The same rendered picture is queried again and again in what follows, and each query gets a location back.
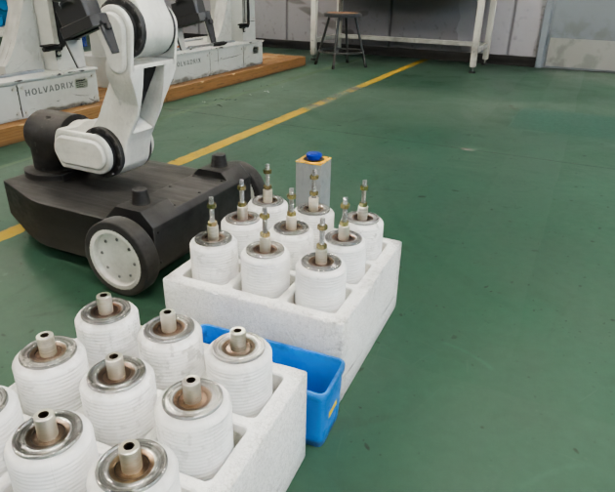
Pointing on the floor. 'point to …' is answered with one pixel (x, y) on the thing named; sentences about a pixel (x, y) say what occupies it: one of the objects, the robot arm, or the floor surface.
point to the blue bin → (327, 374)
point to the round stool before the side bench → (337, 36)
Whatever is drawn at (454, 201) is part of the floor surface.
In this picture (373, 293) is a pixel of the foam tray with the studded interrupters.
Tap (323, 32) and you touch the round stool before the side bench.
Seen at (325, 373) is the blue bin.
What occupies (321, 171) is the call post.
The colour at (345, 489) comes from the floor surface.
